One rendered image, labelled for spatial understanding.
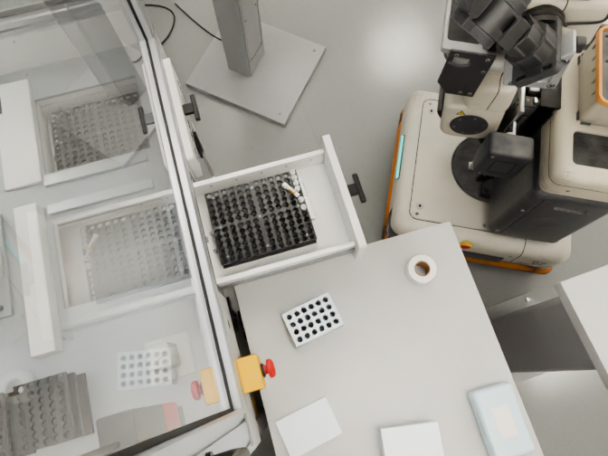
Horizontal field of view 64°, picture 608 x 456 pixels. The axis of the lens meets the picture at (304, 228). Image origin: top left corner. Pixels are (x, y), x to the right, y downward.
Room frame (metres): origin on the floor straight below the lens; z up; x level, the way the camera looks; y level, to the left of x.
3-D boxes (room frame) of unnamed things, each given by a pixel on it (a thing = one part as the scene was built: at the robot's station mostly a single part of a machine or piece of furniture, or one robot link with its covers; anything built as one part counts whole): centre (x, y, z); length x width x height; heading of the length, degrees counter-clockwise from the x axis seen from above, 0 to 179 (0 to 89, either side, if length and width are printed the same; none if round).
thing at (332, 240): (0.36, 0.11, 0.86); 0.40 x 0.26 x 0.06; 106
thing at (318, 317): (0.14, -0.02, 0.78); 0.12 x 0.08 x 0.04; 116
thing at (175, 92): (0.63, 0.30, 0.87); 0.29 x 0.02 x 0.11; 16
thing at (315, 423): (-0.10, -0.01, 0.77); 0.13 x 0.09 x 0.02; 116
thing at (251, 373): (0.01, 0.11, 0.88); 0.07 x 0.05 x 0.07; 16
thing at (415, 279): (0.26, -0.29, 0.78); 0.07 x 0.07 x 0.04
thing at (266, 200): (0.36, 0.10, 0.87); 0.22 x 0.18 x 0.06; 106
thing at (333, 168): (0.42, -0.09, 0.87); 0.29 x 0.02 x 0.11; 16
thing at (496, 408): (-0.09, -0.44, 0.78); 0.15 x 0.10 x 0.04; 15
